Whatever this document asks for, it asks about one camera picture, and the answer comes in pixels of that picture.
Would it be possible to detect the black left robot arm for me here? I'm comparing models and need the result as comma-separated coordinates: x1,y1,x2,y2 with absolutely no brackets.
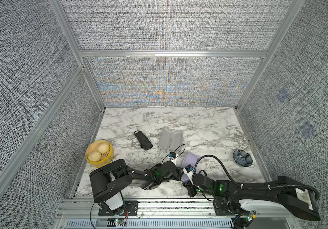
89,159,184,216

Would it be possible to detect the yellow bamboo steamer basket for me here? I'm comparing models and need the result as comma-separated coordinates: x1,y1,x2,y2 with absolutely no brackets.
85,140,115,168

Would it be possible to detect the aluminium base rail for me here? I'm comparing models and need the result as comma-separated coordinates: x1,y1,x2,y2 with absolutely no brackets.
55,197,299,229

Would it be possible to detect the grey umbrella case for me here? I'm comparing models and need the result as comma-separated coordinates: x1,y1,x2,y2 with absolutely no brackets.
181,153,200,182
158,127,184,152

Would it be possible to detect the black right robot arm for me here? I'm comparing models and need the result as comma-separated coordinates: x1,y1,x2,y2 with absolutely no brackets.
183,173,321,221

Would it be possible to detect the white steamed bun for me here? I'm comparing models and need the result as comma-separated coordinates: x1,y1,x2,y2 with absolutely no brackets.
88,151,102,162
97,142,110,155

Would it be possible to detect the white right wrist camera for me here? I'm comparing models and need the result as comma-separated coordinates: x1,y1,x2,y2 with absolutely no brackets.
183,165,194,184

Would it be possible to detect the dark blue flower bowl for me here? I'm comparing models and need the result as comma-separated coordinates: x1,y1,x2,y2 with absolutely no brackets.
233,149,253,167

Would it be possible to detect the black left camera cable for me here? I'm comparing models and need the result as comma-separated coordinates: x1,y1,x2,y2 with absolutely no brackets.
161,144,187,164

